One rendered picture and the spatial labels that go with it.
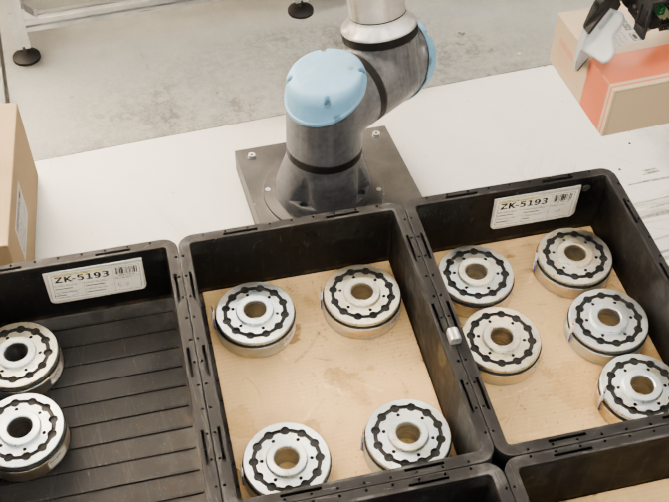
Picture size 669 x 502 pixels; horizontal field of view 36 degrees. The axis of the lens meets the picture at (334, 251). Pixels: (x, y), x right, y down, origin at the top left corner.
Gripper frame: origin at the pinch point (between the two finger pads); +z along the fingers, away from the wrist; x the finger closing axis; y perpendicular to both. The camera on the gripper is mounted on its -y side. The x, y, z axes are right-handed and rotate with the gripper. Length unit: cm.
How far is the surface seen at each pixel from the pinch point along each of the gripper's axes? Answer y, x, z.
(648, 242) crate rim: 17.2, -1.2, 16.6
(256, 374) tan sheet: 16, -53, 27
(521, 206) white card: 3.9, -12.7, 20.1
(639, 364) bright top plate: 30.2, -7.5, 23.3
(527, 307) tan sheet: 15.9, -15.9, 26.6
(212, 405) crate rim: 26, -60, 17
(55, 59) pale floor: -164, -74, 111
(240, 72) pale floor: -143, -23, 111
